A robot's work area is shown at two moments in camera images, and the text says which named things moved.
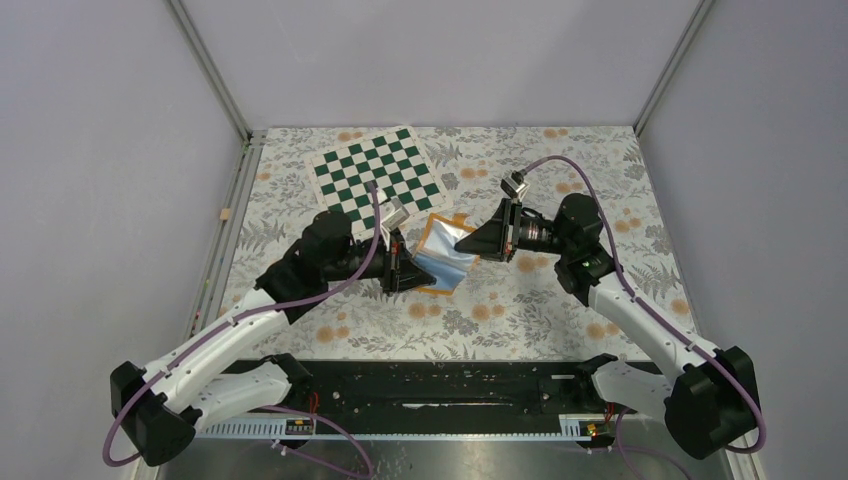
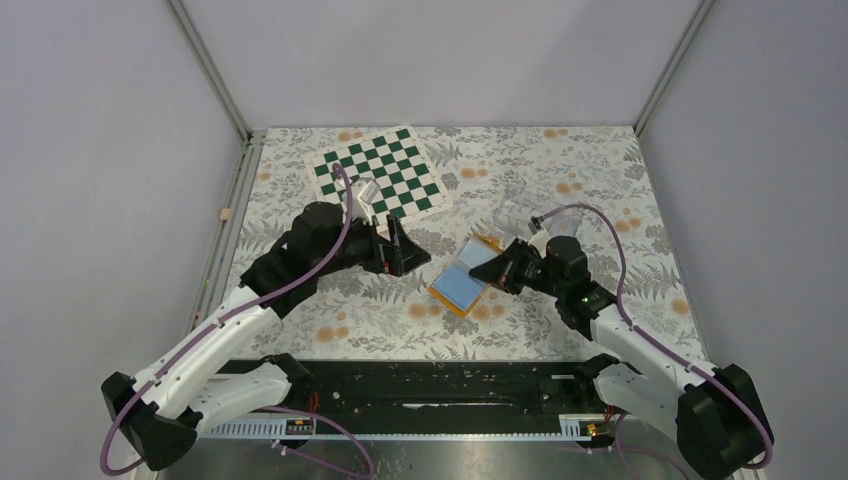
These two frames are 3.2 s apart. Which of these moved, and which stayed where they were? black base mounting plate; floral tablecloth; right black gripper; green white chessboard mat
Moved: right black gripper
Stayed: black base mounting plate; floral tablecloth; green white chessboard mat
